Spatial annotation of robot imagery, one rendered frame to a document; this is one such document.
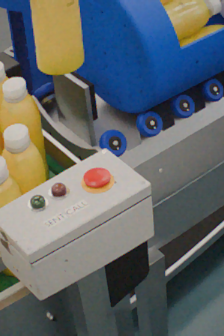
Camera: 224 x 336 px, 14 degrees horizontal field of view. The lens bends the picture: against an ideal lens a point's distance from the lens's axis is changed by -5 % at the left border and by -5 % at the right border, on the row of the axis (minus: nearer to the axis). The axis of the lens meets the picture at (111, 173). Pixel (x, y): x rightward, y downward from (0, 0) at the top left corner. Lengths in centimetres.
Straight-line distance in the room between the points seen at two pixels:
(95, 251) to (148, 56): 35
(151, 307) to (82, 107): 52
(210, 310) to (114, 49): 116
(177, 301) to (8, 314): 119
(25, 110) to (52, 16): 24
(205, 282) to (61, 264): 139
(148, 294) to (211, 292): 72
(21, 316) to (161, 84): 44
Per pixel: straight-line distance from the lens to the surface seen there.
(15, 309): 143
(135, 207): 128
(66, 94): 160
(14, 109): 148
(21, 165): 138
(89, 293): 138
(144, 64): 148
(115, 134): 155
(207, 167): 169
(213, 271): 264
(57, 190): 126
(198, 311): 254
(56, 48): 133
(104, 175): 127
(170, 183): 164
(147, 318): 195
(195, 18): 157
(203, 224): 256
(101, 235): 127
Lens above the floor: 195
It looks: 41 degrees down
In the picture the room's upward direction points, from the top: 7 degrees counter-clockwise
